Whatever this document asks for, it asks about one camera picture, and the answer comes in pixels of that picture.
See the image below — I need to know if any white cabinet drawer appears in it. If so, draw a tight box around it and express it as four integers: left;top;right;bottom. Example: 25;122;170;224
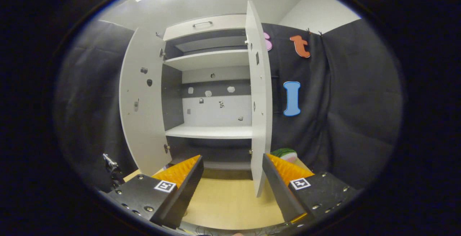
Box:
163;14;247;42

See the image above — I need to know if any white cabinet shelf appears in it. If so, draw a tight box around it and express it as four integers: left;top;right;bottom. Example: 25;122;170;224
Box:
165;123;252;140
163;49;250;72

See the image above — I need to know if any black backdrop cloth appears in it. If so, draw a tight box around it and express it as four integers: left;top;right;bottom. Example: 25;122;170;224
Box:
54;19;403;193

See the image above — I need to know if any white cabinet door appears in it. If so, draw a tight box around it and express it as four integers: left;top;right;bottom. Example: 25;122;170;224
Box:
119;27;173;176
245;0;273;197

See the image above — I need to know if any black door handle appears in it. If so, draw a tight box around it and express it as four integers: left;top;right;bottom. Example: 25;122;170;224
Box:
272;75;281;115

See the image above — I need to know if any white and grey cabinet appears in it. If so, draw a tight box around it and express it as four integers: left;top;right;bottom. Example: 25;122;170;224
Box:
160;14;252;181

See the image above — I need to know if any watermelon slice toy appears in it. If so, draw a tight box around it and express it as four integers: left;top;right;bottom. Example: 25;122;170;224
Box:
270;148;298;163

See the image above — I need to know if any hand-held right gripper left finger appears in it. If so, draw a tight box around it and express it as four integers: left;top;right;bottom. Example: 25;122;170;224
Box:
106;155;204;229

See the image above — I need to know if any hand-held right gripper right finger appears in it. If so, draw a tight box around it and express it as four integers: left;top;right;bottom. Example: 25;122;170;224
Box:
262;153;361;226

